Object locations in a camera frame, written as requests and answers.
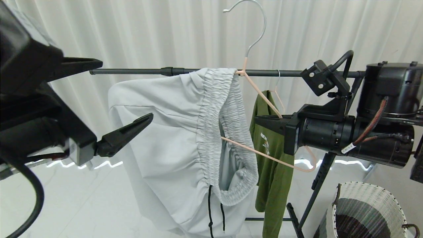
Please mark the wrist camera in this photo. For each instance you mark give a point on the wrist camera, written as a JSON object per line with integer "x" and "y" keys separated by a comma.
{"x": 23, "y": 49}
{"x": 317, "y": 77}

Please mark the pink clothes hanger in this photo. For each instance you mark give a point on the pink clothes hanger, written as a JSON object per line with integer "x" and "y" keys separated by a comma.
{"x": 245, "y": 66}
{"x": 279, "y": 79}

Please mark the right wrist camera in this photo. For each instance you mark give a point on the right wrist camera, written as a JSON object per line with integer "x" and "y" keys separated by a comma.
{"x": 317, "y": 77}

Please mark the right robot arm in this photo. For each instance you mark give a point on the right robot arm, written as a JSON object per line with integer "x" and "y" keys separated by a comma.
{"x": 390, "y": 86}

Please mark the pale grey garment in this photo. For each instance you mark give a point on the pale grey garment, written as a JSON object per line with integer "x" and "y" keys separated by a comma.
{"x": 158, "y": 132}

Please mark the white curtain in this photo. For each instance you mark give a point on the white curtain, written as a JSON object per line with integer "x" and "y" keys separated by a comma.
{"x": 132, "y": 33}

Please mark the green printed shirt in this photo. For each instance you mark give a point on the green printed shirt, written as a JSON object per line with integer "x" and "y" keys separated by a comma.
{"x": 274, "y": 191}

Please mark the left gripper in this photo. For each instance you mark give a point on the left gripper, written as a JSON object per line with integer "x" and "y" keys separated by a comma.
{"x": 49, "y": 125}

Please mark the white laundry basket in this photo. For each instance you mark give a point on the white laundry basket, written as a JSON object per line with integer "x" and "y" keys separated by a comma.
{"x": 363, "y": 195}

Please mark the black clothes rack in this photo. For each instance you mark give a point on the black clothes rack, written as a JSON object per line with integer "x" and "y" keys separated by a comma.
{"x": 148, "y": 71}

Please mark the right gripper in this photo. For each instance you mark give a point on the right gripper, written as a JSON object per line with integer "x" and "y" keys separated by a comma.
{"x": 330, "y": 135}

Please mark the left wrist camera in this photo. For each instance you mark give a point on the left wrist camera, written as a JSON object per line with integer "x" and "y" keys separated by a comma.
{"x": 23, "y": 49}

